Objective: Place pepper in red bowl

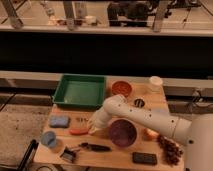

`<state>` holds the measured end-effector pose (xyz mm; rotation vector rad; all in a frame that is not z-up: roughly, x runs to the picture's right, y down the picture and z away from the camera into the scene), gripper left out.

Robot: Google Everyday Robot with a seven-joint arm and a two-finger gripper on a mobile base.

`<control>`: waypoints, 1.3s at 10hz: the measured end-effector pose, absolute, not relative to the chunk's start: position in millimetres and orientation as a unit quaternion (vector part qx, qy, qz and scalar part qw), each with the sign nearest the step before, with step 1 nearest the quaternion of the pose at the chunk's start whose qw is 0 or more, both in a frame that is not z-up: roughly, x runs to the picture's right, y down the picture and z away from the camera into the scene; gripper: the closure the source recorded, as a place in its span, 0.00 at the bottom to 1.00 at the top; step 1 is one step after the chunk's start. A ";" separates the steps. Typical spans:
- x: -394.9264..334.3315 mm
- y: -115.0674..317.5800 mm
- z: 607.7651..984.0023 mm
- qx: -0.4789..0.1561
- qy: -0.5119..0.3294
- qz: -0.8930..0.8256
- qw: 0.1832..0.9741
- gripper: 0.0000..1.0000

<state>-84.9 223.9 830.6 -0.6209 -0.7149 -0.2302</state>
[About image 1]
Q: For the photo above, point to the orange fruit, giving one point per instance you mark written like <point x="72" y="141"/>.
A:
<point x="150" y="134"/>

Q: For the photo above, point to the black chair frame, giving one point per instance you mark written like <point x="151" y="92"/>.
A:
<point x="32" y="146"/>

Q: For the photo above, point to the blue sponge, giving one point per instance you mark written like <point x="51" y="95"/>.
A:
<point x="59" y="121"/>

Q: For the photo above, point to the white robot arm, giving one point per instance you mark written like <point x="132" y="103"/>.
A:
<point x="195" y="135"/>

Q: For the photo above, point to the bunch of dark grapes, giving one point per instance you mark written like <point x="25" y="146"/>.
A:
<point x="171" y="151"/>

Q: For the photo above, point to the small metal cup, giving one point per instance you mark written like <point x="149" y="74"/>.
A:
<point x="139" y="102"/>

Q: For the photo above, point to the red bowl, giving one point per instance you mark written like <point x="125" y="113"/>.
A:
<point x="121" y="87"/>

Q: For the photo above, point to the black binder clip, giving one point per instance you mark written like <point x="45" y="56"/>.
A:
<point x="69" y="155"/>

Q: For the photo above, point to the green plastic tray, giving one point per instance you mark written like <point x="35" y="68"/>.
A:
<point x="80" y="91"/>

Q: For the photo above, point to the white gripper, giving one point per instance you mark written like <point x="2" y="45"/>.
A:
<point x="98" y="121"/>

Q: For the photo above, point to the black rectangular remote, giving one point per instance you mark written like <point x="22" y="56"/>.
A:
<point x="144" y="158"/>

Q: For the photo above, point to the purple bowl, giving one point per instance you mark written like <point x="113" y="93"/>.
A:
<point x="122" y="133"/>

